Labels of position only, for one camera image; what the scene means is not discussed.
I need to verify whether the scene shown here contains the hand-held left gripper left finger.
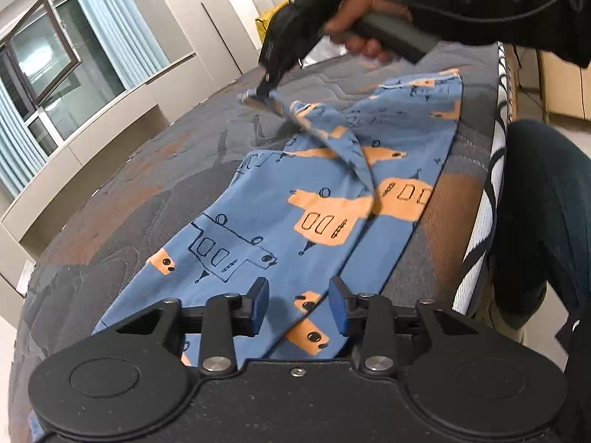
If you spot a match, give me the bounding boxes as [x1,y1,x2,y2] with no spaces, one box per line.
[105,277,271,377]

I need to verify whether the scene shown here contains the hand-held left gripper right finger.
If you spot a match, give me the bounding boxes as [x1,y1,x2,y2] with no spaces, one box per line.
[327,276,486,377]

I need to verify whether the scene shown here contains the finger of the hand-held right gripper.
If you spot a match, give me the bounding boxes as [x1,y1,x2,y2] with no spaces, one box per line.
[253,68,283,103]

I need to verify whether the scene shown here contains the blue orange printed pants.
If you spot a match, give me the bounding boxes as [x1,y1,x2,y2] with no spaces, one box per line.
[92,68,464,366]

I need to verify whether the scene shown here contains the person's right hand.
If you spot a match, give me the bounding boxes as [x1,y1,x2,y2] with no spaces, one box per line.
[322,0,413,63]

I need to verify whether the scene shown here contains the yellow bag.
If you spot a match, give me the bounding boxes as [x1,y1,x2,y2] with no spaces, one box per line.
[254,15,279,51]

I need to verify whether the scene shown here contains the beige wardrobe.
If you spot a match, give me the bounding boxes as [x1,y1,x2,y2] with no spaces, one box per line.
[143,0,260,99]

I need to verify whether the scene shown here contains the light blue curtain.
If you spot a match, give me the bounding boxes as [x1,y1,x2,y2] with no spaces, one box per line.
[66,0,171,71]
[0,80,48,200]

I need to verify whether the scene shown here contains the grey orange quilted mattress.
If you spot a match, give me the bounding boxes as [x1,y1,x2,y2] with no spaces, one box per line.
[9,41,514,443]

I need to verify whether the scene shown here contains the dark framed window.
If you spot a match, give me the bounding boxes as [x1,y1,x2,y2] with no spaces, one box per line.
[0,0,126,169]

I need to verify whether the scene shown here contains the person's leg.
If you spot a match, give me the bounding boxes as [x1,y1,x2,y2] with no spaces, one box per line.
[490,119,591,333]

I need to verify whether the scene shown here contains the cardboard box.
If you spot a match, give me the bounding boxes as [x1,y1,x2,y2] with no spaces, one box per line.
[505,42,591,121]

